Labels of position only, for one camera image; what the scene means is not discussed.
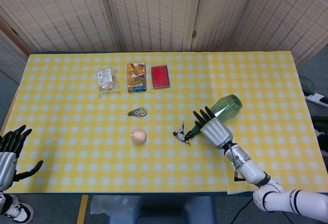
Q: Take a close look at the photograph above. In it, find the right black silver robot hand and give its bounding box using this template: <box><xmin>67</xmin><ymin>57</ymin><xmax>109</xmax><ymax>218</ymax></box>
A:
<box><xmin>192</xmin><ymin>107</ymin><xmax>234</xmax><ymax>150</ymax></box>

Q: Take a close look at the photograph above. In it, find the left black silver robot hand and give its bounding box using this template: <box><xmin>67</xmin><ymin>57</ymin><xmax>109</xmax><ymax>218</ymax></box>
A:
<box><xmin>0</xmin><ymin>125</ymin><xmax>44</xmax><ymax>191</ymax></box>

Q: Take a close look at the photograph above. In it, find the green spray bottle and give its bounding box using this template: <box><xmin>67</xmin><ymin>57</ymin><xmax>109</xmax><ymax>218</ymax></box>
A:
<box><xmin>173</xmin><ymin>94</ymin><xmax>243</xmax><ymax>147</ymax></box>

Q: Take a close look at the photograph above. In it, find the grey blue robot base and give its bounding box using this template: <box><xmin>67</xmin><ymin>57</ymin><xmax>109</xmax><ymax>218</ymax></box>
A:
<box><xmin>110</xmin><ymin>195</ymin><xmax>216</xmax><ymax>224</ymax></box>

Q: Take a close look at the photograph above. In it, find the white black sneaker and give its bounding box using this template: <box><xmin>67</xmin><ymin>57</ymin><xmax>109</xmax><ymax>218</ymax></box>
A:
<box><xmin>0</xmin><ymin>194</ymin><xmax>35</xmax><ymax>222</ymax></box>

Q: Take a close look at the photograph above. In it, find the peach coloured ball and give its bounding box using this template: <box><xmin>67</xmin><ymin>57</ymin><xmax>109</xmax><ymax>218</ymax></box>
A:
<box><xmin>131</xmin><ymin>128</ymin><xmax>147</xmax><ymax>145</ymax></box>

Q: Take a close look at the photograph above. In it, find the red stamp pad case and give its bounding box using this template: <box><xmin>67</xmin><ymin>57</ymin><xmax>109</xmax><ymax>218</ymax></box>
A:
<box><xmin>150</xmin><ymin>65</ymin><xmax>172</xmax><ymax>90</ymax></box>

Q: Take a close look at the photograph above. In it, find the green correction tape dispenser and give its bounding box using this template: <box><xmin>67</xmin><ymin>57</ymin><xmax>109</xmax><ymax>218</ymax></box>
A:
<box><xmin>127</xmin><ymin>108</ymin><xmax>148</xmax><ymax>117</ymax></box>

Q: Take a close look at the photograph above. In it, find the yellow floor tape strip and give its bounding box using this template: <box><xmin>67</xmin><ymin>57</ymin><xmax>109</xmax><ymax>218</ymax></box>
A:
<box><xmin>76</xmin><ymin>195</ymin><xmax>89</xmax><ymax>224</ymax></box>

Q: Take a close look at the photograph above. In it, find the yellow white checked tablecloth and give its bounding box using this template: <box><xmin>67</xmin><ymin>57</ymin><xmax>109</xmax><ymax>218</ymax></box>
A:
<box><xmin>0</xmin><ymin>51</ymin><xmax>328</xmax><ymax>196</ymax></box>

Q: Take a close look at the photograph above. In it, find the orange blue carton box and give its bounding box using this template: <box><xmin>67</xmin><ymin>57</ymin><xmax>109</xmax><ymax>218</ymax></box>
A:
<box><xmin>127</xmin><ymin>63</ymin><xmax>148</xmax><ymax>93</ymax></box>

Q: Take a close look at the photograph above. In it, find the white power strip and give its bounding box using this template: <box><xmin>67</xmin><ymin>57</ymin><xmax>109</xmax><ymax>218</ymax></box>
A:
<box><xmin>303</xmin><ymin>92</ymin><xmax>328</xmax><ymax>104</ymax></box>

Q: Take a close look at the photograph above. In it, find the woven folding screen panel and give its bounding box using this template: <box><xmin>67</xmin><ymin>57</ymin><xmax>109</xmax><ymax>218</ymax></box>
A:
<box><xmin>191</xmin><ymin>0</ymin><xmax>264</xmax><ymax>53</ymax></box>
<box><xmin>101</xmin><ymin>0</ymin><xmax>204</xmax><ymax>53</ymax></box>
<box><xmin>230</xmin><ymin>0</ymin><xmax>328</xmax><ymax>68</ymax></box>
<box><xmin>0</xmin><ymin>30</ymin><xmax>29</xmax><ymax>84</ymax></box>
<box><xmin>0</xmin><ymin>0</ymin><xmax>124</xmax><ymax>54</ymax></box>

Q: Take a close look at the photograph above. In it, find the clear snack bag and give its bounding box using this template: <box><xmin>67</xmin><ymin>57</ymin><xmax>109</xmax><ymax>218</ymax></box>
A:
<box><xmin>96</xmin><ymin>67</ymin><xmax>120</xmax><ymax>98</ymax></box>

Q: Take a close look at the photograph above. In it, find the black floor cable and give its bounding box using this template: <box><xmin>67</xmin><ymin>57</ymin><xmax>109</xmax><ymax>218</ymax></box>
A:
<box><xmin>299</xmin><ymin>76</ymin><xmax>318</xmax><ymax>96</ymax></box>

